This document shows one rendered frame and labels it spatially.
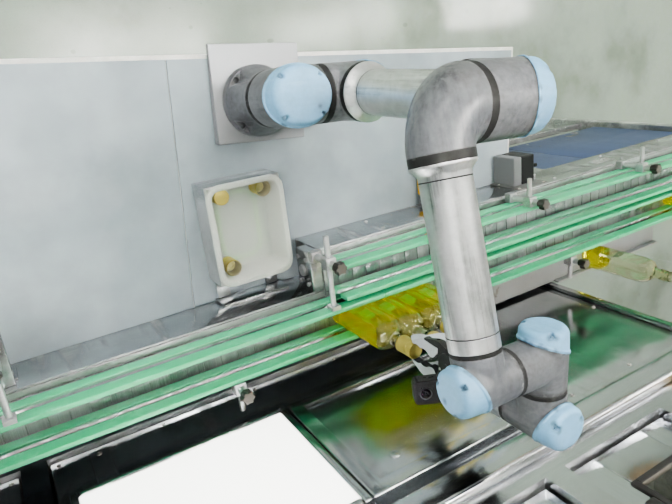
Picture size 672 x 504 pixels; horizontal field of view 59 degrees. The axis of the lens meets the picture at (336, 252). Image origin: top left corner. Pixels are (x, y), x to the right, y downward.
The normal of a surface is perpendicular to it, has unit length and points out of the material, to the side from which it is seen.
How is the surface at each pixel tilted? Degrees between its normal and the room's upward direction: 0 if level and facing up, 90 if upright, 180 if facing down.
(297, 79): 8
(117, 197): 0
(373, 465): 90
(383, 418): 90
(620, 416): 90
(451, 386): 90
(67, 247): 0
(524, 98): 1
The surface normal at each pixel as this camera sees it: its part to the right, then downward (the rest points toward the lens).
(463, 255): 0.03, 0.09
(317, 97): 0.39, 0.19
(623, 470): -0.11, -0.94
